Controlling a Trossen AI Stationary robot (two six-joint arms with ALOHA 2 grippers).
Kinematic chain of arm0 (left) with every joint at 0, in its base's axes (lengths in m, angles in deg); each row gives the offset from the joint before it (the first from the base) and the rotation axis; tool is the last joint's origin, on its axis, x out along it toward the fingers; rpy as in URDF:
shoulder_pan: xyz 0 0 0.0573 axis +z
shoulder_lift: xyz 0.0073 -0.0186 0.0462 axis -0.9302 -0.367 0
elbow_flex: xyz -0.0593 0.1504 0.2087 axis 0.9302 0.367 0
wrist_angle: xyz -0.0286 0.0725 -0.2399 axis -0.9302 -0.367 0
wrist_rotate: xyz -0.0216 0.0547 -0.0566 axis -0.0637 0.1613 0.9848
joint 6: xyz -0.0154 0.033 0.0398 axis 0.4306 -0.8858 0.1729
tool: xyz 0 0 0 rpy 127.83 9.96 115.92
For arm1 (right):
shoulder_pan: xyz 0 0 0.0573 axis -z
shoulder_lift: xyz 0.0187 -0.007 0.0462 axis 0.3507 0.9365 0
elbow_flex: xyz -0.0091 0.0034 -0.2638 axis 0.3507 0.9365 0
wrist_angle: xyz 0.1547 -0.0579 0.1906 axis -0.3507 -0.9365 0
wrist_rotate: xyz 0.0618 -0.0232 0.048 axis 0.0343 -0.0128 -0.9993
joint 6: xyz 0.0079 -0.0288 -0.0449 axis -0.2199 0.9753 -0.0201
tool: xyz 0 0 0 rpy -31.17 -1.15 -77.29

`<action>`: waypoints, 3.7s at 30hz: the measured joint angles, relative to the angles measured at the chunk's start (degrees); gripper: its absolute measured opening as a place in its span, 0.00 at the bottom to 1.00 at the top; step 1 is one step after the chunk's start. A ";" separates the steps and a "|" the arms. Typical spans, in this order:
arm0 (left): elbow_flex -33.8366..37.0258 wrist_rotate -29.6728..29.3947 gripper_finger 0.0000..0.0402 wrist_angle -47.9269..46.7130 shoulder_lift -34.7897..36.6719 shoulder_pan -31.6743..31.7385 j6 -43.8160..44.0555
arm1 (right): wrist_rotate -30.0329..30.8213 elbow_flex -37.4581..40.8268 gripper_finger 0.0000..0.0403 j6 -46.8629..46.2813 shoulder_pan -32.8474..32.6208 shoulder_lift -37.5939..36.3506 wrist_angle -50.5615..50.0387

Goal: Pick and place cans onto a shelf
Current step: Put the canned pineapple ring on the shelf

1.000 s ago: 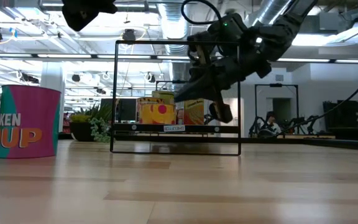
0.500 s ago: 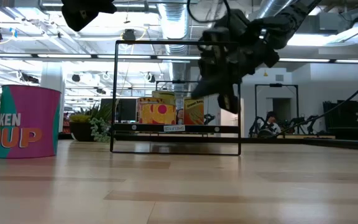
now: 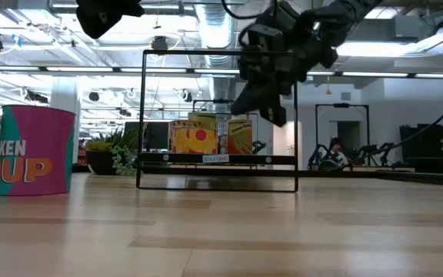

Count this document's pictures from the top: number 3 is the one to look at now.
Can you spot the black background gantry frame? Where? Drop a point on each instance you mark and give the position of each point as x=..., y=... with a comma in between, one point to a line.
x=340, y=105
x=214, y=101

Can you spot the black background robot arm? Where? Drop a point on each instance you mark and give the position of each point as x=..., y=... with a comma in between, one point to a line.
x=314, y=155
x=259, y=146
x=371, y=150

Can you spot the orange cream green beans can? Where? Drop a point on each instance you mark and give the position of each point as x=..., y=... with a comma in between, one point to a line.
x=240, y=136

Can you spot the yellow hanging pendant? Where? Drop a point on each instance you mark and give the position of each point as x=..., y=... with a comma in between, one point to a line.
x=328, y=90

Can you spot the magenta teal chicken soup can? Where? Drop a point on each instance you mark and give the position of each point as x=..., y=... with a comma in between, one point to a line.
x=33, y=154

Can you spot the white pillar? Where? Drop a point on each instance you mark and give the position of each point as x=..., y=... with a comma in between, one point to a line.
x=64, y=92

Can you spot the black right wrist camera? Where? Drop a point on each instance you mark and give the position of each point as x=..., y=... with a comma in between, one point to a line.
x=265, y=38

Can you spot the silver ventilation duct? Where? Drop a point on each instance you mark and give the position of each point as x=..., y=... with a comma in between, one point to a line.
x=214, y=31

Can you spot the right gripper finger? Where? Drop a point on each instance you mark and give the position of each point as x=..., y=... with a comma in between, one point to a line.
x=258, y=98
x=276, y=115

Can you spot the person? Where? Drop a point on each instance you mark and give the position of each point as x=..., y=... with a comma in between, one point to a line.
x=222, y=144
x=335, y=154

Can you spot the black aluminium table frame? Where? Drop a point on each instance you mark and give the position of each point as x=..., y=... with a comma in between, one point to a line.
x=417, y=179

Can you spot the green plant dark pot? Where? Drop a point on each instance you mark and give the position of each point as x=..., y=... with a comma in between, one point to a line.
x=106, y=154

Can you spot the black background cabinet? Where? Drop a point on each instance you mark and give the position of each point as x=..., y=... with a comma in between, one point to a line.
x=423, y=140

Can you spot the black metal shelf frame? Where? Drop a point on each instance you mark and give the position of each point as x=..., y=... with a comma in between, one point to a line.
x=229, y=159

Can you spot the black background monitor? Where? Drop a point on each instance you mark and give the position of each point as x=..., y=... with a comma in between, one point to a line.
x=156, y=136

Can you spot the small yellow box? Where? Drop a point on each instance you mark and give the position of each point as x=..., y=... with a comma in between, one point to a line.
x=194, y=140

